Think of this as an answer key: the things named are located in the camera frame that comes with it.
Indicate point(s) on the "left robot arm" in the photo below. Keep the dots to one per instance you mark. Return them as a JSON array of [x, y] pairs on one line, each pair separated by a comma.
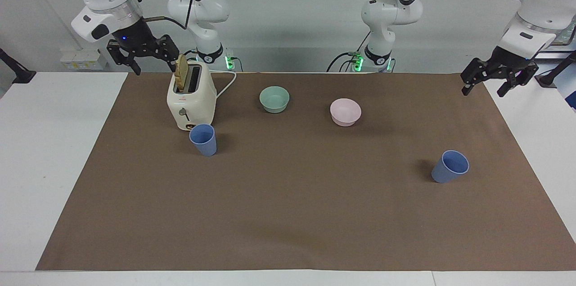
[[389, 14]]

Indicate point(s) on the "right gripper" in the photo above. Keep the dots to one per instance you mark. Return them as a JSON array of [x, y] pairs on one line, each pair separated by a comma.
[[135, 37]]

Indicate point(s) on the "toast slice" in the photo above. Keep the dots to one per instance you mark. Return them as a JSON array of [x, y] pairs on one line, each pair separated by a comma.
[[182, 72]]

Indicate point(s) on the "green bowl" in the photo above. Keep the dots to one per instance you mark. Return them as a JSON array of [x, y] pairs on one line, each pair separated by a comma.
[[274, 100]]

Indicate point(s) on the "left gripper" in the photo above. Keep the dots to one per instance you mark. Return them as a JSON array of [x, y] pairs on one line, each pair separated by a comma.
[[510, 63]]

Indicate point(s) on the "cream toaster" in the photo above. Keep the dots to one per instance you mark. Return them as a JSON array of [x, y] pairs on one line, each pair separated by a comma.
[[191, 106]]

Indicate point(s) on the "white socket box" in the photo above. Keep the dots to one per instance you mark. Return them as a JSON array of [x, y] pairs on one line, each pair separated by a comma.
[[83, 60]]

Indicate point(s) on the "blue cup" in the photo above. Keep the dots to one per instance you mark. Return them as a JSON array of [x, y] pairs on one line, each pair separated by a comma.
[[445, 171], [204, 142]]

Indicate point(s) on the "black stand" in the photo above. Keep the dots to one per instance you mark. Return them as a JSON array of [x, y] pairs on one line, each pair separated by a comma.
[[20, 74], [553, 74]]

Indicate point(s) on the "pink bowl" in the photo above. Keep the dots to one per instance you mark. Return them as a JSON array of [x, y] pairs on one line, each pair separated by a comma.
[[345, 114]]

